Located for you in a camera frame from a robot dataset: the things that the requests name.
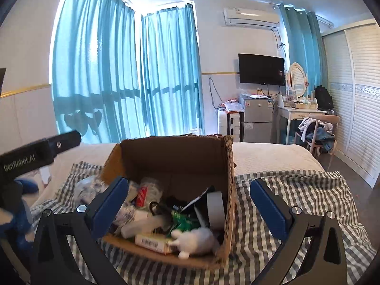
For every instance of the white air conditioner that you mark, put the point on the white air conditioner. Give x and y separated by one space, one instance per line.
251 18

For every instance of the grey tape roll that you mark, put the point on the grey tape roll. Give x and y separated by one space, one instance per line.
215 210

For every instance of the blue window curtain left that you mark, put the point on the blue window curtain left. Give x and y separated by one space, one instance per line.
95 85

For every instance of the silver mini fridge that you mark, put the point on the silver mini fridge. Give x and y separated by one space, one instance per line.
256 120

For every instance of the clear plastic floss pick jar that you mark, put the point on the clear plastic floss pick jar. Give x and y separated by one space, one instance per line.
86 190

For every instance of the oval white vanity mirror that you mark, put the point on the oval white vanity mirror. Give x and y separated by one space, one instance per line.
296 81

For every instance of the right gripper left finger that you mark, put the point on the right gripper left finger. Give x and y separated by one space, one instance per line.
52 261

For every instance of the black backpack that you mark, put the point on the black backpack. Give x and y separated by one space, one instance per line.
324 100

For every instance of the blue curtain right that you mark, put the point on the blue curtain right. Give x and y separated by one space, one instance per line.
306 46

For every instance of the checkered bed cloth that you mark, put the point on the checkered bed cloth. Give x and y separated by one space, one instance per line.
253 245

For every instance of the black wall television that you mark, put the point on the black wall television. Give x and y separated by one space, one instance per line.
261 69

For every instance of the blue window curtain middle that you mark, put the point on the blue window curtain middle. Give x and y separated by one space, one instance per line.
170 73

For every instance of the blue window curtain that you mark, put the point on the blue window curtain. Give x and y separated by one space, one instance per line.
170 73
95 85

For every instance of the green crinkled wrapper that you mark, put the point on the green crinkled wrapper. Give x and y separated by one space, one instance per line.
182 222

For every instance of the brown cardboard box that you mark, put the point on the brown cardboard box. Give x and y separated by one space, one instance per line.
185 165

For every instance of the white louvered wardrobe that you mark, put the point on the white louvered wardrobe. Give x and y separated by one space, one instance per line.
352 53

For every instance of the wooden chair with clothes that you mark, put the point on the wooden chair with clothes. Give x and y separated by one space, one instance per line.
317 134

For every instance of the white plush toy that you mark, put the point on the white plush toy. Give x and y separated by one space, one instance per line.
197 241

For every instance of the white vanity desk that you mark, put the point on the white vanity desk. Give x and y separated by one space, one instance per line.
285 117

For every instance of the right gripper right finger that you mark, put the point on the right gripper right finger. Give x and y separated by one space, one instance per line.
324 262

